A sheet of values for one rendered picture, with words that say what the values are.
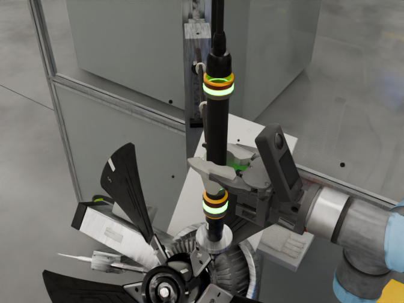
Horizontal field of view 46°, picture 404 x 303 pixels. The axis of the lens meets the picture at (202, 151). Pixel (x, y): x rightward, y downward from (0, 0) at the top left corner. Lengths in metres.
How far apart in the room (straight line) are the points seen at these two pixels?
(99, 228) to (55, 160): 2.02
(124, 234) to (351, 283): 0.72
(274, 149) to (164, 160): 1.40
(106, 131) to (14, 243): 1.01
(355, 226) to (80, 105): 1.70
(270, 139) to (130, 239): 0.72
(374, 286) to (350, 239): 0.10
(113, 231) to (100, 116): 0.92
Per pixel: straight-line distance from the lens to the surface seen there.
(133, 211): 1.17
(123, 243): 1.33
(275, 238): 1.63
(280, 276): 2.18
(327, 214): 0.71
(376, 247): 0.71
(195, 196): 1.34
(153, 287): 1.10
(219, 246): 0.90
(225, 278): 1.21
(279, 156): 0.69
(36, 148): 3.49
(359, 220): 0.71
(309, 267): 2.04
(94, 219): 1.38
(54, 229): 2.91
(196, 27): 1.36
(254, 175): 0.74
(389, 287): 1.37
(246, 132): 1.29
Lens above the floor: 2.14
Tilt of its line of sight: 41 degrees down
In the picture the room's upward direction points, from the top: straight up
